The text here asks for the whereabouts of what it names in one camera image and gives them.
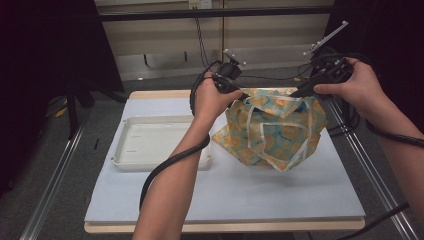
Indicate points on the beige panelled cabinet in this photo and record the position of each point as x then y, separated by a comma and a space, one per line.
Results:
160, 40

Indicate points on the person's right hand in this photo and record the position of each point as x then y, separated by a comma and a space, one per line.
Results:
361, 90

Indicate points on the small yellow object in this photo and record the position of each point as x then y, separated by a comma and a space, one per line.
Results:
61, 112

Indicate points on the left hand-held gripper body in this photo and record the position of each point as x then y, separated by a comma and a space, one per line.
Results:
226, 75

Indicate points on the black curtain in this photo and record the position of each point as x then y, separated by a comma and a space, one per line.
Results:
393, 33
33, 66

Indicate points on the white plastic tray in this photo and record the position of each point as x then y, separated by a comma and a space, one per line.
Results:
150, 143

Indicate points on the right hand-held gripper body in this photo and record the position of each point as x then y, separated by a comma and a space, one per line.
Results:
331, 70

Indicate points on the green orange patterned fabric bag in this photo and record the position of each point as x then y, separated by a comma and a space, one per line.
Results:
280, 136

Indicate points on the black metal stand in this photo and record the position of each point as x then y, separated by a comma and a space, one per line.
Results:
71, 113

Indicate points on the pale blue table mat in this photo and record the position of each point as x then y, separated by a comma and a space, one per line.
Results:
216, 196

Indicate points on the white wall socket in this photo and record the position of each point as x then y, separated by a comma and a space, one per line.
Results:
200, 3

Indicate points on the black horizontal crossbar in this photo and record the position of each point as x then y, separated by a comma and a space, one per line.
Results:
166, 14

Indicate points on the person's left hand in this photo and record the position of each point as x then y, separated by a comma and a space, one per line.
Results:
210, 103

